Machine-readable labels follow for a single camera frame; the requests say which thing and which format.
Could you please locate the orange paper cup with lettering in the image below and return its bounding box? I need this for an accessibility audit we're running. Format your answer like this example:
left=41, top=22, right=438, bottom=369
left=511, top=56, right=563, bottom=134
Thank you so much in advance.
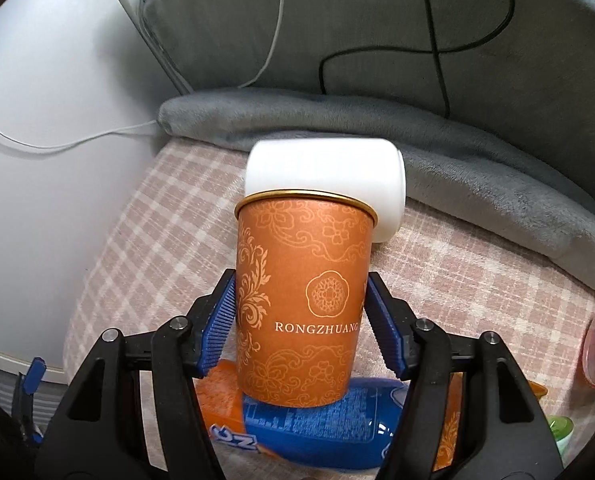
left=235, top=190, right=378, bottom=408

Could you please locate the white plastic cup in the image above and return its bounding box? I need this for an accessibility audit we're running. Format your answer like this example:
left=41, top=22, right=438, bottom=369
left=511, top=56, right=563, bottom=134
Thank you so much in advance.
left=244, top=136, right=406, bottom=243

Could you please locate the green plastic bottle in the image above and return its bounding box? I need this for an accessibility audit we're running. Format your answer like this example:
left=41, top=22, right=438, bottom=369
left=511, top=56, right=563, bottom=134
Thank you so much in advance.
left=547, top=415, right=574, bottom=456

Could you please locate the plaid pink blanket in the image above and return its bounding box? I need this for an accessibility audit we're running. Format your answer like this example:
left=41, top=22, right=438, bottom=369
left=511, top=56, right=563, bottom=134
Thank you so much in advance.
left=63, top=140, right=595, bottom=456

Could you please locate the grey rolled blanket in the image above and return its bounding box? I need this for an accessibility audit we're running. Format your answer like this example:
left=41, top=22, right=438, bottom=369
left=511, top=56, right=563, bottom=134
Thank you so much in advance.
left=158, top=88, right=595, bottom=290

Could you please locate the grey sofa backrest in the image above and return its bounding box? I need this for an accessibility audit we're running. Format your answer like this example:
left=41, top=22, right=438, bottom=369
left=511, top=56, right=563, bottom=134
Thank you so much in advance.
left=141, top=0, right=595, bottom=172

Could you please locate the black cable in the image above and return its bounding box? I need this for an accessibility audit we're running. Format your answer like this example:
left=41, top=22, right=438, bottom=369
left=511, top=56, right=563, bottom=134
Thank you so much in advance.
left=318, top=0, right=517, bottom=117

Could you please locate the white cable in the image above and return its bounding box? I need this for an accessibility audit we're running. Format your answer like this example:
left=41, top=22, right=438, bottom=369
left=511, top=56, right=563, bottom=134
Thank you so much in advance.
left=0, top=0, right=286, bottom=152

